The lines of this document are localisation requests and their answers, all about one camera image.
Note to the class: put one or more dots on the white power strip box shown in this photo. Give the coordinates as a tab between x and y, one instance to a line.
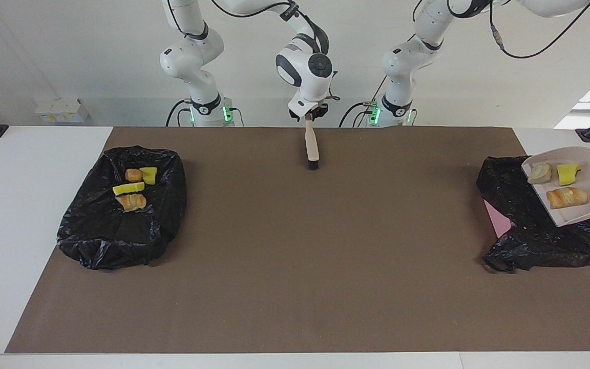
62	109

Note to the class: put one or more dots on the small beige sponge piece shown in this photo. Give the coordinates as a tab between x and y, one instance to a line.
540	173

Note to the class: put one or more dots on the notched yellow sponge piece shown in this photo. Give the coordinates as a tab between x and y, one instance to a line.
128	188

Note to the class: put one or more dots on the long beige sponge piece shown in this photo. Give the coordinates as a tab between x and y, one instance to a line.
566	198

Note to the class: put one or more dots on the yellow sponge chunk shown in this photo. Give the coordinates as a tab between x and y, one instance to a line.
148	175

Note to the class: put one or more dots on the pink plastic bin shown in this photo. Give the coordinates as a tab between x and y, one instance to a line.
497	220

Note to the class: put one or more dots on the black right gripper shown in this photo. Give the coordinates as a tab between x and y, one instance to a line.
320	110

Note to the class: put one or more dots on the black bag lined bin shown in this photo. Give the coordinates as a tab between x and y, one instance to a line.
121	236

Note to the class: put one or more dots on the beige brush with black bristles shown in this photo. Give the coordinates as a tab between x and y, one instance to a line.
312	146

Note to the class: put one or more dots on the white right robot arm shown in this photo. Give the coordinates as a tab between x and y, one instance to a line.
305	64

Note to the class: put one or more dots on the orange tinted beige sponge piece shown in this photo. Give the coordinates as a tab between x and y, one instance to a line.
132	202

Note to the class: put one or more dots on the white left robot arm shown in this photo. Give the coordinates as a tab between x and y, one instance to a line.
407	56

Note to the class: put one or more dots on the yellow sponge wedge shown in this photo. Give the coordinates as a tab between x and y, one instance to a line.
567	174

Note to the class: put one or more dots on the brown table mat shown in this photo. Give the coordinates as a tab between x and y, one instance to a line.
274	318

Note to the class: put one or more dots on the brown sponge lump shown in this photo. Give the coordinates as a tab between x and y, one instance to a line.
133	175

